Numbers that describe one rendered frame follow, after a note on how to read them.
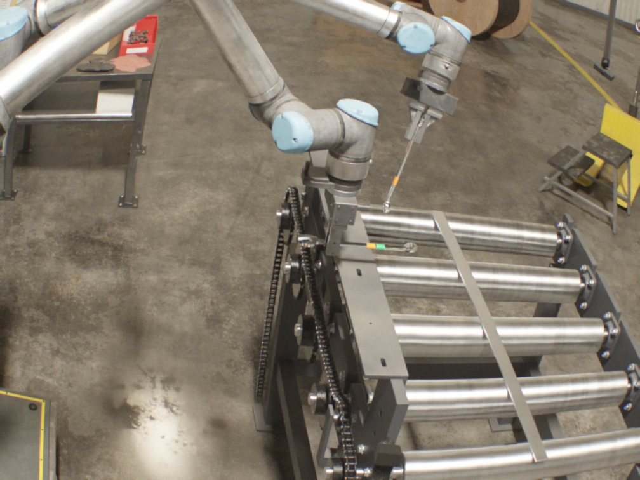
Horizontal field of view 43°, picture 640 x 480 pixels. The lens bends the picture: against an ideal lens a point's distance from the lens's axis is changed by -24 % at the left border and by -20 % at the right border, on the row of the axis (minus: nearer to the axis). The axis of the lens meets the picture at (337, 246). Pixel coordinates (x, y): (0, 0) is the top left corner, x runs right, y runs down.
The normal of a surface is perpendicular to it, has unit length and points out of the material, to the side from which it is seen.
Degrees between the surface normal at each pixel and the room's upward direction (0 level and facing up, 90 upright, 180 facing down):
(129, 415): 0
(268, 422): 90
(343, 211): 90
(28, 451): 0
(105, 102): 90
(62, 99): 0
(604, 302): 90
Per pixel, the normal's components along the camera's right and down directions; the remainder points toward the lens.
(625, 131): -0.48, 0.36
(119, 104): 0.22, 0.51
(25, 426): 0.17, -0.86
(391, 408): -0.98, -0.08
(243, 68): 0.04, 0.76
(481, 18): -0.80, 0.18
